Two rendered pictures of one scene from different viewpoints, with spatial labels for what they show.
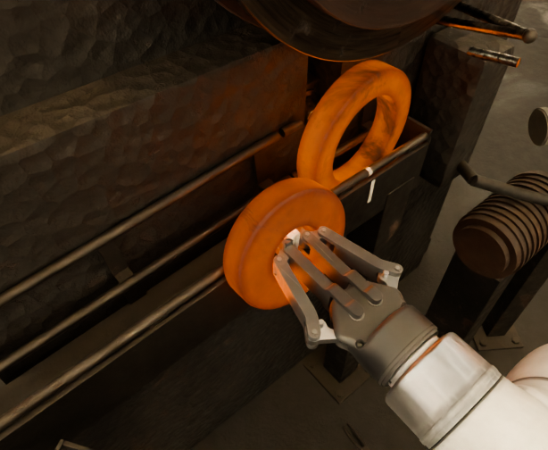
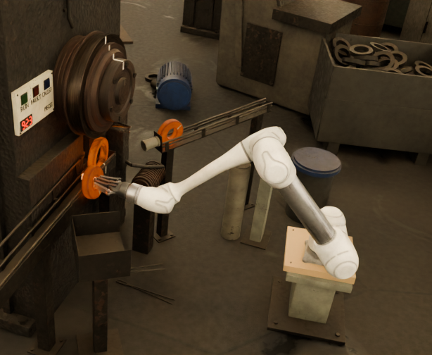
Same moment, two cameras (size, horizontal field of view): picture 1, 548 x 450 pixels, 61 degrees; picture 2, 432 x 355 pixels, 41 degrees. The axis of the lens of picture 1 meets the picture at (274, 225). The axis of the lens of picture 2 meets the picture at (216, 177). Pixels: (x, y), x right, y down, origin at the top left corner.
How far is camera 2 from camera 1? 2.22 m
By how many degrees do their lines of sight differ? 32
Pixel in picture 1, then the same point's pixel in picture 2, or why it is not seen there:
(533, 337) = (178, 232)
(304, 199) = (96, 168)
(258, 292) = (91, 192)
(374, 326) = (119, 187)
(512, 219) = (146, 174)
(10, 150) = (44, 165)
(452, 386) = (136, 188)
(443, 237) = (130, 208)
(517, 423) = (147, 189)
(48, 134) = (48, 162)
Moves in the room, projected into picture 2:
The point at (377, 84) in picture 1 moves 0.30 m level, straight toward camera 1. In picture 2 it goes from (101, 141) to (113, 175)
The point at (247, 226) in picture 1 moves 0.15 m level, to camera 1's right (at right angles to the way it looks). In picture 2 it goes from (86, 175) to (117, 168)
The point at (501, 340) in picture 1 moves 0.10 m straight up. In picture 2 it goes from (166, 237) to (167, 223)
